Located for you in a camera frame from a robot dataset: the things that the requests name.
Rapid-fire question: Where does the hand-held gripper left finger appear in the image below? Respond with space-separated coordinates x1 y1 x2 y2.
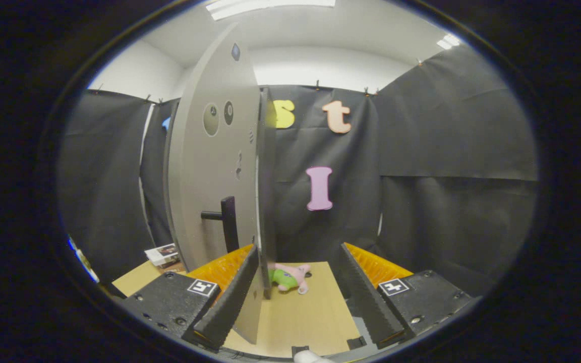
119 244 261 349

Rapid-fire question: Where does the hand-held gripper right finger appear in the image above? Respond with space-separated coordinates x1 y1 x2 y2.
341 242 475 349

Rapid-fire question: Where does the black door handle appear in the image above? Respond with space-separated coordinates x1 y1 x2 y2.
201 196 241 254

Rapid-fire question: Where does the grey shoe cabinet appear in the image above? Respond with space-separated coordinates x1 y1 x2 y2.
162 87 277 300

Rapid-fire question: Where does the grey shoe cabinet door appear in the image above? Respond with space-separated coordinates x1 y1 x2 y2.
168 23 266 345

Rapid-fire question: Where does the pink and green plush toy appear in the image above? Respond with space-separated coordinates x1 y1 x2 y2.
269 263 312 295

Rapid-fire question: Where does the white book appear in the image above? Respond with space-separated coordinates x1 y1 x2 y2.
144 244 180 268

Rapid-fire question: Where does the white and yellow object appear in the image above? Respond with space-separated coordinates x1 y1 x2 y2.
69 237 100 284

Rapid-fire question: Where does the black backdrop cloth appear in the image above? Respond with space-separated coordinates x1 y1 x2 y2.
57 44 538 298

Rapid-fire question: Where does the small ceiling light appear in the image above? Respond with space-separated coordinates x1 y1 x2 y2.
436 33 461 50

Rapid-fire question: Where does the long ceiling light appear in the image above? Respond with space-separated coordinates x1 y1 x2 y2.
206 0 336 21

